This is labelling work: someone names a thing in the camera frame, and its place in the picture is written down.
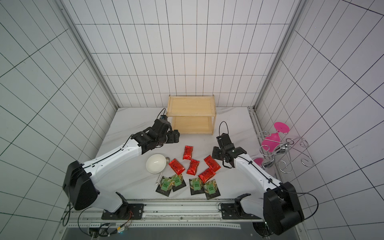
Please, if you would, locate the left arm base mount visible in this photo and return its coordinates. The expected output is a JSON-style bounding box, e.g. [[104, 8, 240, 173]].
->
[[101, 192, 145, 220]]

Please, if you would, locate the chrome wire cup rack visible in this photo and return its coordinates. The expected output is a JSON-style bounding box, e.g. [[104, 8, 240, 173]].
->
[[258, 131, 315, 174]]

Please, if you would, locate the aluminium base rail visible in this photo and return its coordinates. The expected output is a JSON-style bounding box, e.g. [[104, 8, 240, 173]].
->
[[59, 199, 266, 235]]

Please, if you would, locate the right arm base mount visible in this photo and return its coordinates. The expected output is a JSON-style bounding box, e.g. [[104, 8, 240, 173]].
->
[[218, 193, 264, 220]]

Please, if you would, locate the metal spoon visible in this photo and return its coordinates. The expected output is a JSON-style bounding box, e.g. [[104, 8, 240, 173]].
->
[[155, 157, 170, 186]]

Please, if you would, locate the green tea bag four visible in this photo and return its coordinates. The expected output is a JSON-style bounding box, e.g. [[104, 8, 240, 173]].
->
[[203, 180, 221, 200]]

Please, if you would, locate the green tea bag two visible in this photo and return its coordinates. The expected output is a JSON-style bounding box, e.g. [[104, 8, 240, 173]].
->
[[170, 174, 186, 192]]

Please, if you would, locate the wooden two-tier shelf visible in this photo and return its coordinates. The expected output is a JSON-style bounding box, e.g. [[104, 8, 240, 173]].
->
[[167, 95, 217, 135]]

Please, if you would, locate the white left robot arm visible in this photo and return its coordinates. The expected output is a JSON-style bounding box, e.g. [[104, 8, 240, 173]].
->
[[63, 116, 180, 216]]

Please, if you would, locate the red tea bag five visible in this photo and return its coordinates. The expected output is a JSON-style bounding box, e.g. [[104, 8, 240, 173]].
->
[[199, 168, 216, 184]]

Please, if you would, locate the red tea bag four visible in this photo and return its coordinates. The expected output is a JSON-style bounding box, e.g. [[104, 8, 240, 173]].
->
[[169, 159, 185, 175]]

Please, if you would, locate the red tea bag two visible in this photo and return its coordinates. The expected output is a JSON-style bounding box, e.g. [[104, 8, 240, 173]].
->
[[183, 146, 194, 160]]

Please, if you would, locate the white bowl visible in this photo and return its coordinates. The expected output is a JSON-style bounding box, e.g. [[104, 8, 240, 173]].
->
[[146, 154, 168, 174]]

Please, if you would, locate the red tea bag three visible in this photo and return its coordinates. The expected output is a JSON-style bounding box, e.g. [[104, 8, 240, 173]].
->
[[187, 159, 200, 176]]

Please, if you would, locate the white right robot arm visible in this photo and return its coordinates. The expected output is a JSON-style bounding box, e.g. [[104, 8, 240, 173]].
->
[[213, 134, 305, 235]]

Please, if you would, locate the red tea bag one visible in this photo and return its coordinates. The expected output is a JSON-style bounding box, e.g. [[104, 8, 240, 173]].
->
[[204, 155, 221, 172]]

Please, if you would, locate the green tea bag one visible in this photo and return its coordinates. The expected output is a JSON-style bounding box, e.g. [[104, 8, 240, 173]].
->
[[156, 177, 175, 197]]

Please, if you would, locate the green tea bag three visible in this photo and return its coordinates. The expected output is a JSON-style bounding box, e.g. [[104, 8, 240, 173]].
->
[[189, 178, 205, 196]]

